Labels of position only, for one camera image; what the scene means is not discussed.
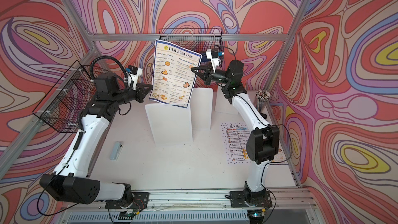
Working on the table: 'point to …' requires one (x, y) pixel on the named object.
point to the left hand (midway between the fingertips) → (152, 86)
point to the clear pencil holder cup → (262, 97)
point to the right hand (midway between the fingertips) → (191, 73)
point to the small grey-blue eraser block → (116, 151)
